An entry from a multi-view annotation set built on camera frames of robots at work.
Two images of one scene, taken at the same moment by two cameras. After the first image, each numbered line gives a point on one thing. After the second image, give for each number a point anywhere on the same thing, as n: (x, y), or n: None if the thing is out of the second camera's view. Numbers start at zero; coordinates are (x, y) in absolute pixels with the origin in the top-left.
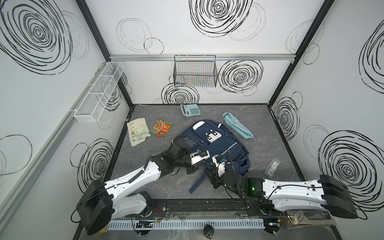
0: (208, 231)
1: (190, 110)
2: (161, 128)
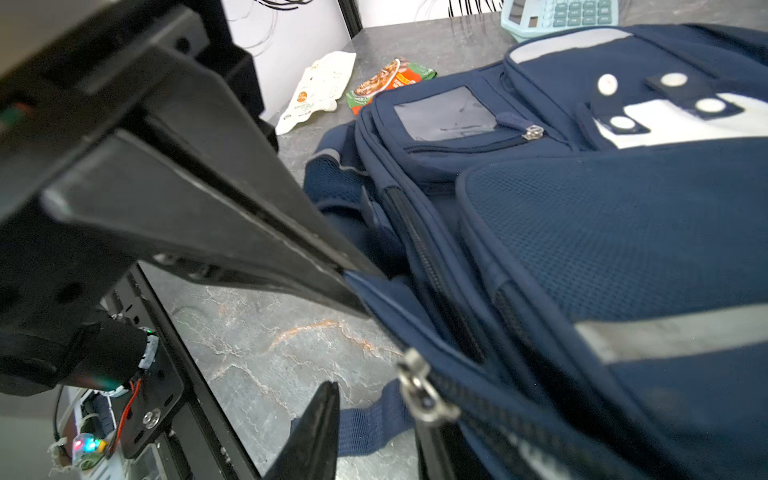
0: None
1: (525, 18)
2: (394, 73)
